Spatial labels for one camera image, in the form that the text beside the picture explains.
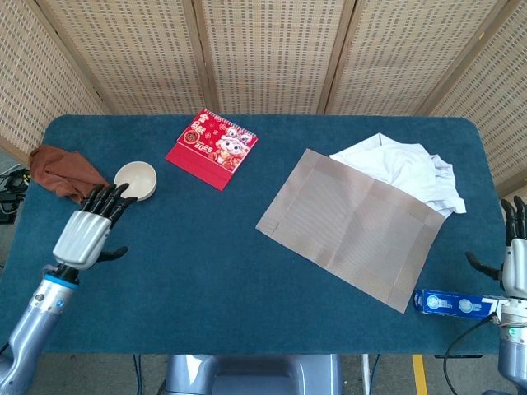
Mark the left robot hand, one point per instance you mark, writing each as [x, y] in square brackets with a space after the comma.
[82, 238]

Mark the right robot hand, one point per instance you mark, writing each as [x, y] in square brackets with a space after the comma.
[516, 267]

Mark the cream round bowl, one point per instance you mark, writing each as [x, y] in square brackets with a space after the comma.
[140, 177]

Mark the silver woven placemat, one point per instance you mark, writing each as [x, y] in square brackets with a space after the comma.
[350, 226]

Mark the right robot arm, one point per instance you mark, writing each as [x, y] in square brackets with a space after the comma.
[512, 354]

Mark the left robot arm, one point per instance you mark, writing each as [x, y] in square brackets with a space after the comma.
[33, 321]

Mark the brown crumpled cloth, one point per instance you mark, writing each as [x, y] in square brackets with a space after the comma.
[62, 173]

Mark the blue toothpaste box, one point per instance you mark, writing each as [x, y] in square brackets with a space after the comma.
[453, 304]

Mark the teal table cover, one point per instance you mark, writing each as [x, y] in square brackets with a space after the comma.
[185, 267]

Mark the red desk calendar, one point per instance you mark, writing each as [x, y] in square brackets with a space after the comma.
[197, 160]

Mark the white crumpled shirt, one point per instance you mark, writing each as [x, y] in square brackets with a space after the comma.
[403, 164]

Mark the white table leg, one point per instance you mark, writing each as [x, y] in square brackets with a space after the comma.
[365, 378]

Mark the grey-blue robot torso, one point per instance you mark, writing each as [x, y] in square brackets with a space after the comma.
[247, 374]

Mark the woven folding screen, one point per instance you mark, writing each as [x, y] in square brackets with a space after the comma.
[267, 53]

